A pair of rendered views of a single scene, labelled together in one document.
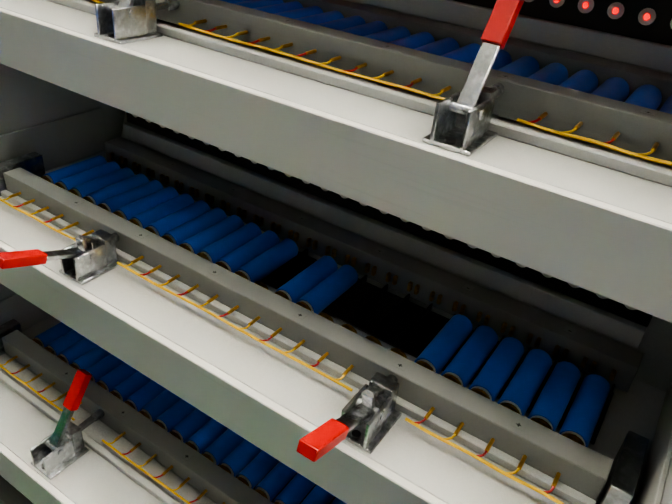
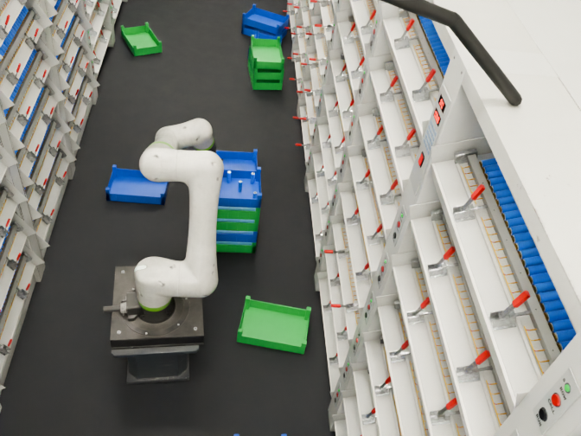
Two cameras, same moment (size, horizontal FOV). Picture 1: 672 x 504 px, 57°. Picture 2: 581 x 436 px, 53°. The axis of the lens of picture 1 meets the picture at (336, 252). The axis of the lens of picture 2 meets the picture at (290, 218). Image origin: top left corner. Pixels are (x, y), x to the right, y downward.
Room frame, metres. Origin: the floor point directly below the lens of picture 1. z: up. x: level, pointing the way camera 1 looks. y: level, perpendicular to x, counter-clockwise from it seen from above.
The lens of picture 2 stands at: (-0.67, -0.97, 2.23)
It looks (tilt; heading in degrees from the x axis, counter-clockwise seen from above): 45 degrees down; 54
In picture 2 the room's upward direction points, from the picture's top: 10 degrees clockwise
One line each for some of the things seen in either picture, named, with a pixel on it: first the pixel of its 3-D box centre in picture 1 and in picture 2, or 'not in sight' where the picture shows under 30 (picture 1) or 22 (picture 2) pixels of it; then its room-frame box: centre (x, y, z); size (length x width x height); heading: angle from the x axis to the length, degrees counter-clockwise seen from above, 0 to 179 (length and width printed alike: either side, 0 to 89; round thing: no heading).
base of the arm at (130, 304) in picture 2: not in sight; (139, 304); (-0.32, 0.36, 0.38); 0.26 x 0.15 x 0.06; 162
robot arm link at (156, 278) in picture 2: not in sight; (157, 283); (-0.26, 0.33, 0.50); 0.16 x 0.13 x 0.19; 154
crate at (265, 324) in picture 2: not in sight; (274, 323); (0.24, 0.25, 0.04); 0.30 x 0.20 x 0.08; 143
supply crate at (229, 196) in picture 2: not in sight; (228, 185); (0.27, 0.85, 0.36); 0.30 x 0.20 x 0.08; 154
